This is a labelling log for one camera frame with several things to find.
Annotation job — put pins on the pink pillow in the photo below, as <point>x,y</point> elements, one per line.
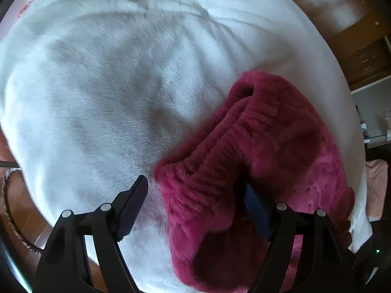
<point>378,189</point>

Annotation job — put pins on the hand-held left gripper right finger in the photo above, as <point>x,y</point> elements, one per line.
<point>259,212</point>

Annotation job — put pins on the red fleece pants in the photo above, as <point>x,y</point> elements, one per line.
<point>244,146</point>

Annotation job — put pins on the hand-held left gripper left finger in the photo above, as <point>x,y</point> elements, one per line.
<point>132,207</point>

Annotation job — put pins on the wooden wardrobe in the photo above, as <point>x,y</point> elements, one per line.
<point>336,12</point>

